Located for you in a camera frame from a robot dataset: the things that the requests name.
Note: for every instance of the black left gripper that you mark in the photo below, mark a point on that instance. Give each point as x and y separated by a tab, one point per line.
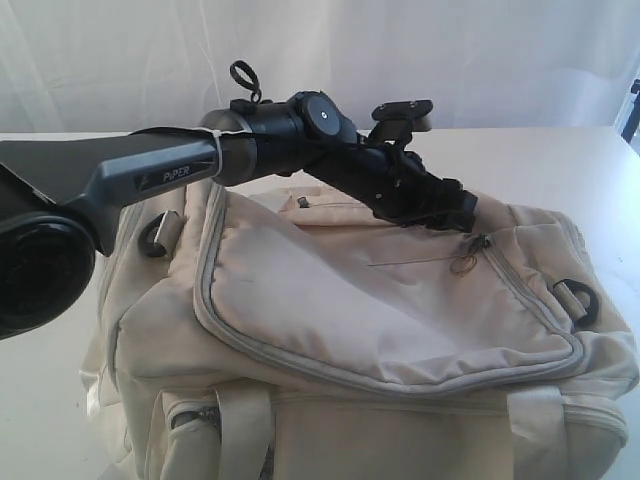
405	194

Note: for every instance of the cream duffel bag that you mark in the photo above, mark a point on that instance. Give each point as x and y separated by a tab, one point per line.
292	335

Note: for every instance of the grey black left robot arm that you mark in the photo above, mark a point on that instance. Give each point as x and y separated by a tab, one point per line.
61	200

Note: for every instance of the white zip tie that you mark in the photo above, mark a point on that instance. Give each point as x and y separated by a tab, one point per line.
217	135

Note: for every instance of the white backdrop curtain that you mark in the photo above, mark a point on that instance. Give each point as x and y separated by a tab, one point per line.
72	66

